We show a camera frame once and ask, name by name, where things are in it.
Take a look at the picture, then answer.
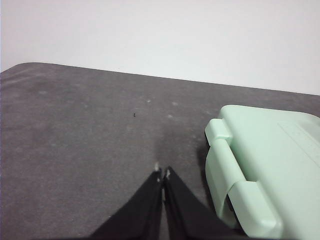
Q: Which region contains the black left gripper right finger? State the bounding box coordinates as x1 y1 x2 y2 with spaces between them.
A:
162 166 248 240

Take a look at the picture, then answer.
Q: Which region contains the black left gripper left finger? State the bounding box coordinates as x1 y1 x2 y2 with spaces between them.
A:
89 163 164 240

